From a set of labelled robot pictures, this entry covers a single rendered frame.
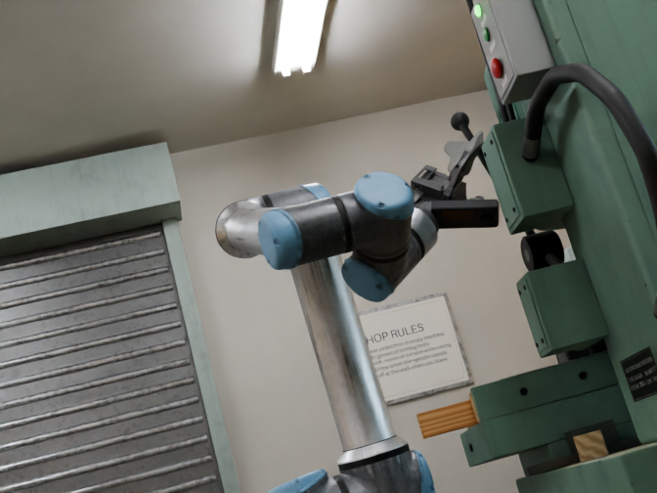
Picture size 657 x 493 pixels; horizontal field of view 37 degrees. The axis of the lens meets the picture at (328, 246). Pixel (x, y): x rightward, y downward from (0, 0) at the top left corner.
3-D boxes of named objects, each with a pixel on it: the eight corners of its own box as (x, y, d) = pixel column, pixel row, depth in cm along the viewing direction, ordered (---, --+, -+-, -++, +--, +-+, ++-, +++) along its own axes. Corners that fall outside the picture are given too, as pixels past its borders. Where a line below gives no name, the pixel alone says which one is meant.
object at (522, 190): (559, 223, 150) (528, 135, 154) (575, 204, 142) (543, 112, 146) (506, 236, 150) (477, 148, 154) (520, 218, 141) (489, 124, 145)
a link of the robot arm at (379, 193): (354, 217, 143) (352, 274, 152) (425, 199, 146) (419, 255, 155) (331, 176, 149) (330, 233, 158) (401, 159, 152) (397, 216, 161)
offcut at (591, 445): (582, 462, 147) (574, 437, 148) (609, 454, 147) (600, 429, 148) (581, 462, 144) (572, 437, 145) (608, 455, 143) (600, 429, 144)
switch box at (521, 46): (540, 97, 145) (506, 4, 150) (557, 67, 136) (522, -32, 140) (501, 107, 145) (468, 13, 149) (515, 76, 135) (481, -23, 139)
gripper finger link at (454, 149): (453, 117, 172) (431, 165, 172) (482, 127, 169) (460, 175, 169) (459, 124, 175) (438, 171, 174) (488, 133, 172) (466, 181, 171)
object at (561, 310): (595, 343, 147) (570, 269, 151) (610, 335, 141) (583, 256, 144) (537, 359, 146) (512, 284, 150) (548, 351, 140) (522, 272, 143)
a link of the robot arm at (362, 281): (385, 277, 152) (382, 318, 159) (428, 230, 159) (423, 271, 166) (336, 250, 155) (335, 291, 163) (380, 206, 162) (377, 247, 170)
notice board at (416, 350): (473, 382, 462) (445, 291, 474) (474, 382, 461) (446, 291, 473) (343, 417, 451) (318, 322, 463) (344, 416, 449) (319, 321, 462)
